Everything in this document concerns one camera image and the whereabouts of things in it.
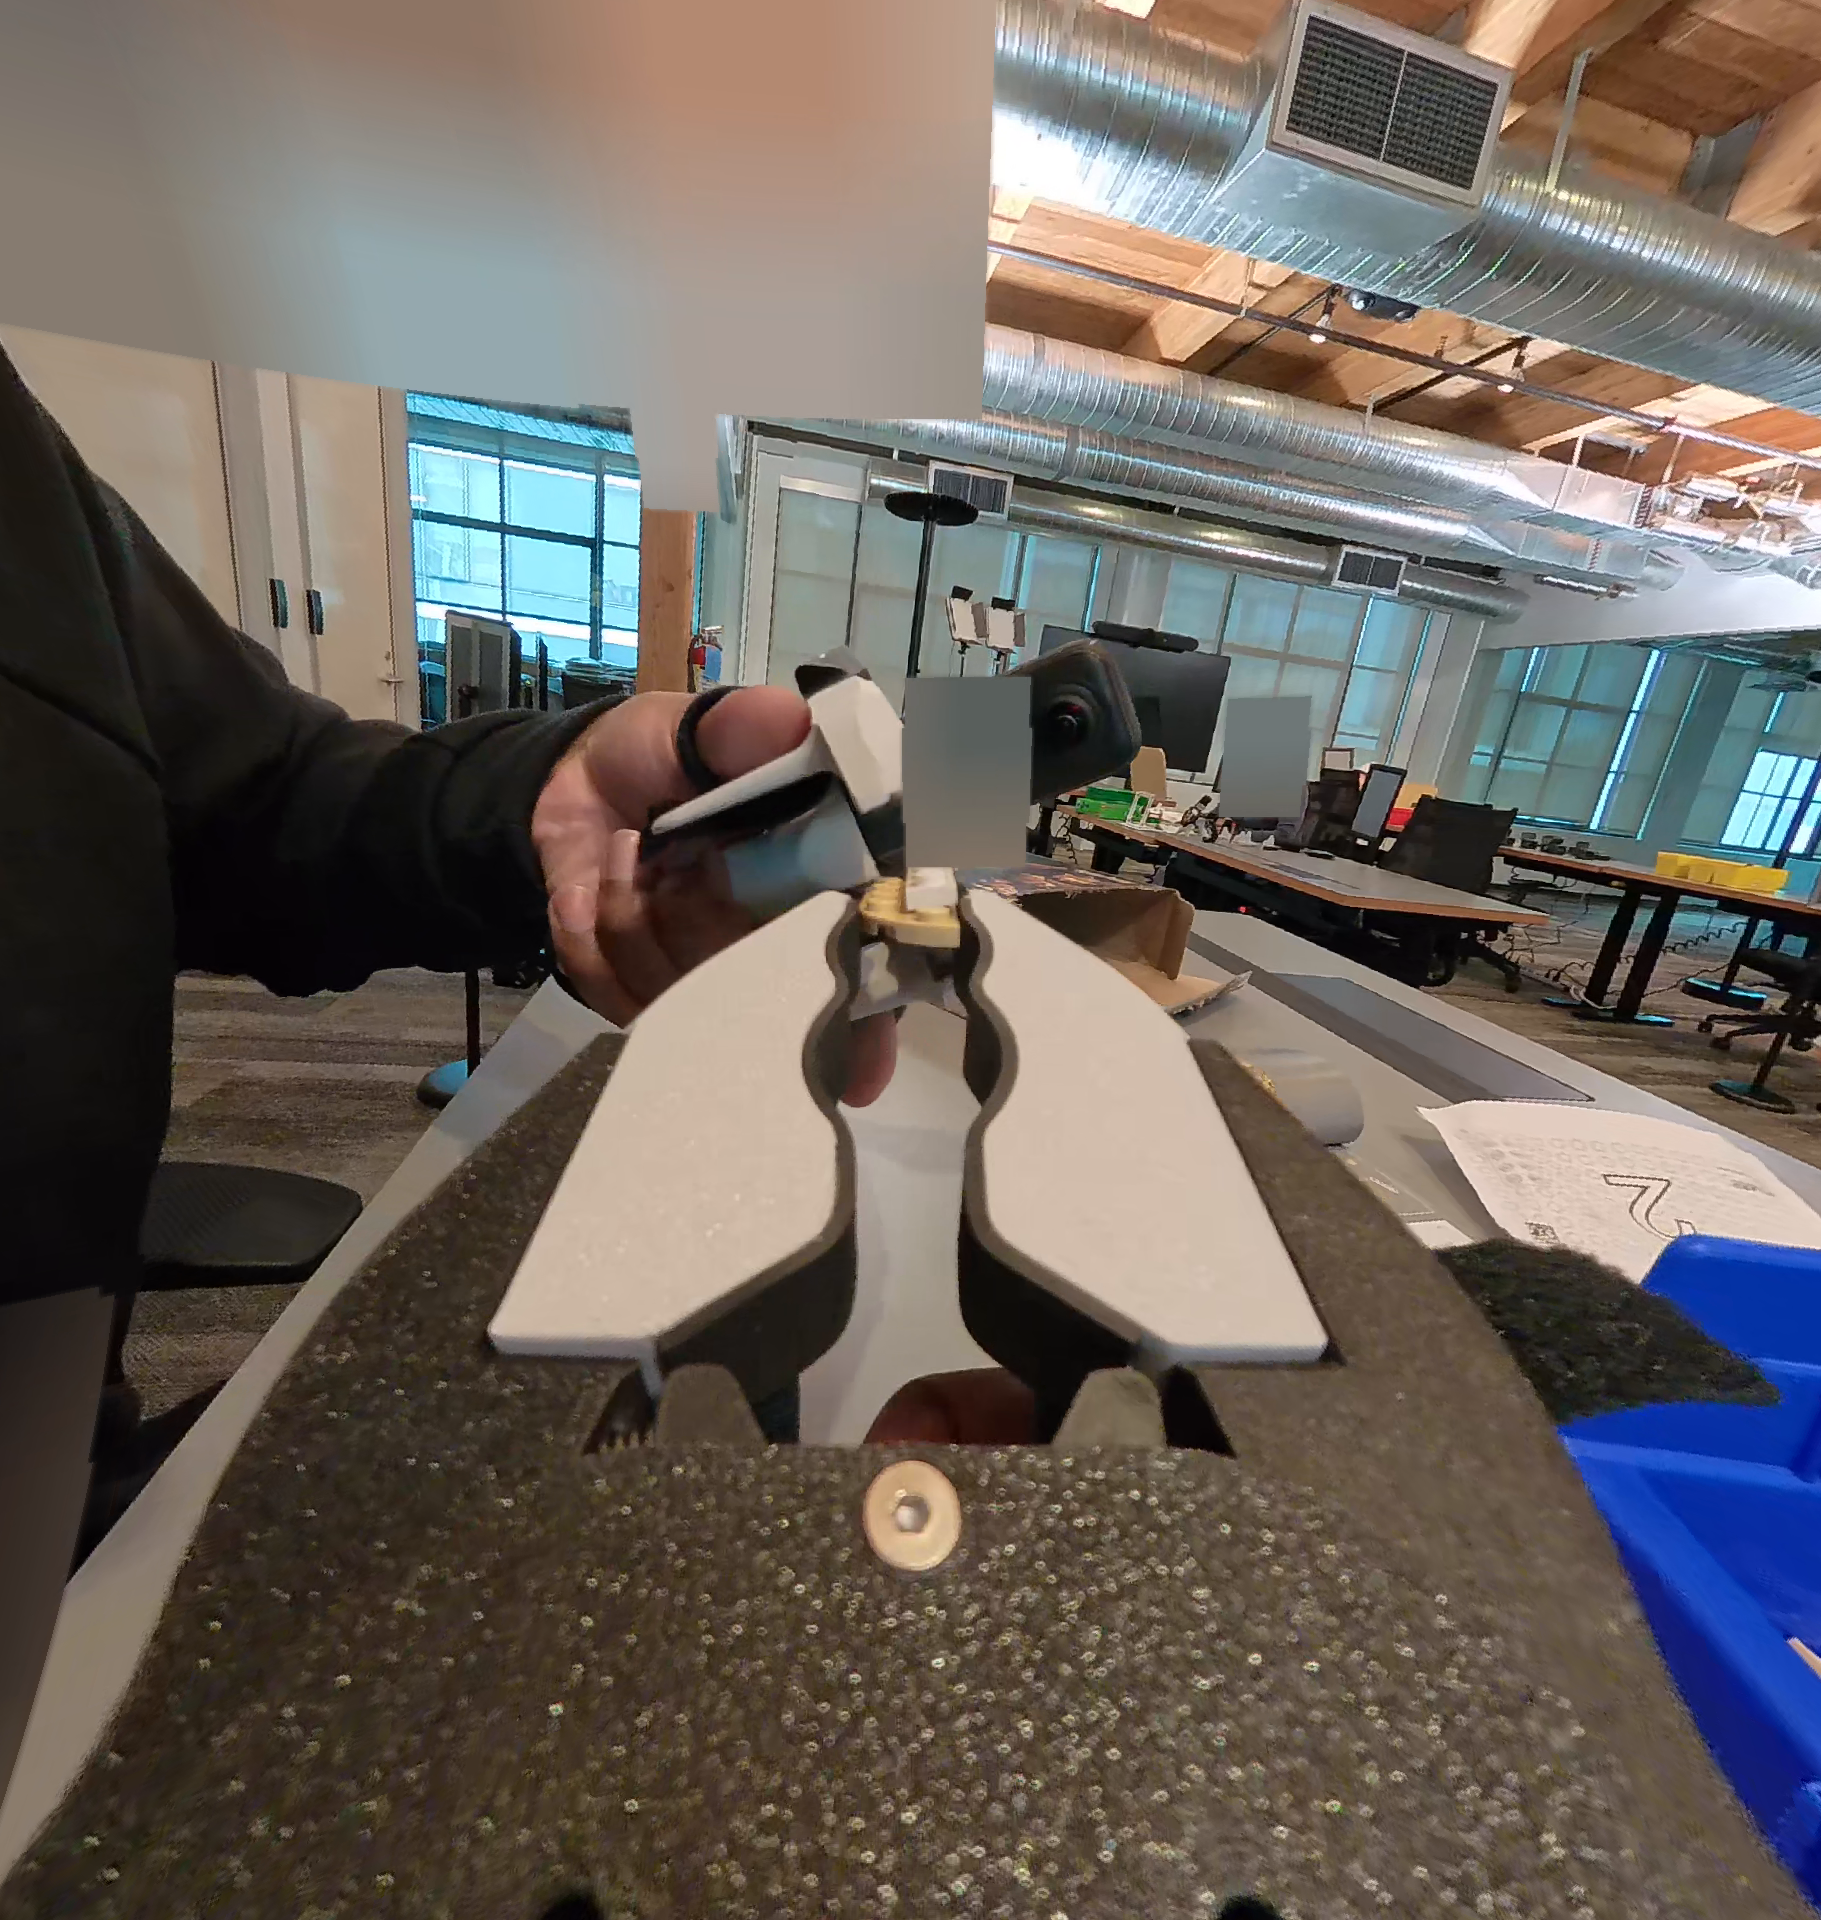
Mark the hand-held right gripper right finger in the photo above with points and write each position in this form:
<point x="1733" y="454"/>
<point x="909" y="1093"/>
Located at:
<point x="1137" y="1185"/>

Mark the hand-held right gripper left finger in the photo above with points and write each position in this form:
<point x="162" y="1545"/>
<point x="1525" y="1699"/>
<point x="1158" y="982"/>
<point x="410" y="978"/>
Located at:
<point x="686" y="1185"/>

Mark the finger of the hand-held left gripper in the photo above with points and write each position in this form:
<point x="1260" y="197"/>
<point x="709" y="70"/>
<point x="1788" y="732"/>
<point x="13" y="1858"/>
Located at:
<point x="791" y="878"/>
<point x="857" y="735"/>

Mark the tan half-round brick plate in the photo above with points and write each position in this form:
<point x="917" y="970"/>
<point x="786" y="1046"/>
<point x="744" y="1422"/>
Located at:
<point x="899" y="919"/>

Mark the long white brick plate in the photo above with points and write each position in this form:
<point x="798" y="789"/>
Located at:
<point x="932" y="890"/>

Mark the person's left forearm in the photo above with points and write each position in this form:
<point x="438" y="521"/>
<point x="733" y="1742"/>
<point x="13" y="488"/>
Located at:
<point x="402" y="840"/>

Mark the grey desk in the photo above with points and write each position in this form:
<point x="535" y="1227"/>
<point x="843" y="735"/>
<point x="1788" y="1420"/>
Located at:
<point x="912" y="1185"/>

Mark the wood-edged office desk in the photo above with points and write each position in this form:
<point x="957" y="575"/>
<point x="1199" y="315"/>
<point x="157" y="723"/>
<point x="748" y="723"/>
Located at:
<point x="1346" y="878"/>
<point x="1677" y="892"/>

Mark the person's left hand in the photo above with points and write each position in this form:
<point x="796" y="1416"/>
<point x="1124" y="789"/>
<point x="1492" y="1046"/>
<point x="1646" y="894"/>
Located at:
<point x="611" y="887"/>

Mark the green box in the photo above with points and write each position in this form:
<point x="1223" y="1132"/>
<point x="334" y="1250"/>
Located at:
<point x="1113" y="803"/>

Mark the black computer monitor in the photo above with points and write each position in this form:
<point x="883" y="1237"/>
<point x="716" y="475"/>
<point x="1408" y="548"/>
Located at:
<point x="1187" y="705"/>

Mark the red fire extinguisher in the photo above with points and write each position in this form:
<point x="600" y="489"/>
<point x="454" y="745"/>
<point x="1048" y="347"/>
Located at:
<point x="709" y="653"/>

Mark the opened cardboard box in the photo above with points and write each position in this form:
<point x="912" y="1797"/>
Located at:
<point x="1107" y="922"/>

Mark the black floor lamp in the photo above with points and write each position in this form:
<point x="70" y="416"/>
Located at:
<point x="932" y="507"/>

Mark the blue floor stand base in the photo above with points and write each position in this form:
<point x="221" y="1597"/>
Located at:
<point x="446" y="1077"/>

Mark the black office chair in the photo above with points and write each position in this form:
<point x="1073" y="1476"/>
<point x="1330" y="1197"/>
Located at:
<point x="236" y="1218"/>
<point x="1451" y="840"/>
<point x="1803" y="975"/>

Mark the white instruction sheet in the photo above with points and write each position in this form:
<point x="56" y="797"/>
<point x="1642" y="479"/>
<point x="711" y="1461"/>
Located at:
<point x="1571" y="1185"/>

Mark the yellow storage bins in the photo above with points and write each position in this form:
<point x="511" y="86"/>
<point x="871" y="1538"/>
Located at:
<point x="1721" y="872"/>

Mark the blue plastic bin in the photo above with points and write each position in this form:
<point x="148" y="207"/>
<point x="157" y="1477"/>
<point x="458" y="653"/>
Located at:
<point x="1721" y="1517"/>

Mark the metal vent box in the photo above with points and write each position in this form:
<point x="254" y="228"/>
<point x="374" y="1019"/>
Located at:
<point x="1382" y="97"/>

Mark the person's black jacket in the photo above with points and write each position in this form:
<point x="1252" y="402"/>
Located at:
<point x="55" y="825"/>

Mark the wooden post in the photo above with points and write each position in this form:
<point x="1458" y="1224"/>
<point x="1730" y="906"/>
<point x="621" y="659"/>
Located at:
<point x="667" y="600"/>

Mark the glass window wall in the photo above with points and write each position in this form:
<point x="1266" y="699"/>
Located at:
<point x="1601" y="735"/>

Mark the white wall cabinets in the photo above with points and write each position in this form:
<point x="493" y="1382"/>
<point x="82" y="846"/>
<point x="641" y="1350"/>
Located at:
<point x="311" y="540"/>

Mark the large silver air duct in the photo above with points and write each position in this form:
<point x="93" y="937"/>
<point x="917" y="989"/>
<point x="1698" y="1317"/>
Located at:
<point x="1601" y="227"/>

